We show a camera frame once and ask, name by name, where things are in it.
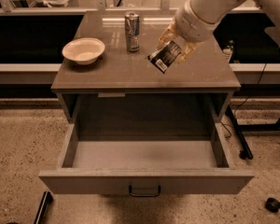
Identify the black metal leg right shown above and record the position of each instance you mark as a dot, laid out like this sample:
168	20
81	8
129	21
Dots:
246	152

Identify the black drawer handle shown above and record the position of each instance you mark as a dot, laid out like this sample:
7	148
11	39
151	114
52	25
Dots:
144	192

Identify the small bottle behind cabinet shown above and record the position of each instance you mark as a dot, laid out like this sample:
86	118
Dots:
228	50

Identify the grey cabinet with countertop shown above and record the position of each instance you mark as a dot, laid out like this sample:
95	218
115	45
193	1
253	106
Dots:
205	70

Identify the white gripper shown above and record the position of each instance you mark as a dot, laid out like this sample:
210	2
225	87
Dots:
189	26

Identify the black bar on floor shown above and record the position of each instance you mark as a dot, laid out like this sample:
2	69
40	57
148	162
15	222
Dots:
46	200

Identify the black caster wheel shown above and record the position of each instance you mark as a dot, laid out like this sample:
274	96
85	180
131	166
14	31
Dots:
272	205

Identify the tall silver drink can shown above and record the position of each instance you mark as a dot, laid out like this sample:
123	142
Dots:
131	22

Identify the open grey top drawer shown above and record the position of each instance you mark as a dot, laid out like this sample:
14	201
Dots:
196	161

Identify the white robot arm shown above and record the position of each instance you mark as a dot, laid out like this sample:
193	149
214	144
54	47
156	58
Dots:
270	7

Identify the black rxbar chocolate wrapper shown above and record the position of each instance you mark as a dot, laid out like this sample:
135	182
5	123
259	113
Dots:
163	58

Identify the white ceramic bowl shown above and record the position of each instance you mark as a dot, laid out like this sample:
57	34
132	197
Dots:
84	51

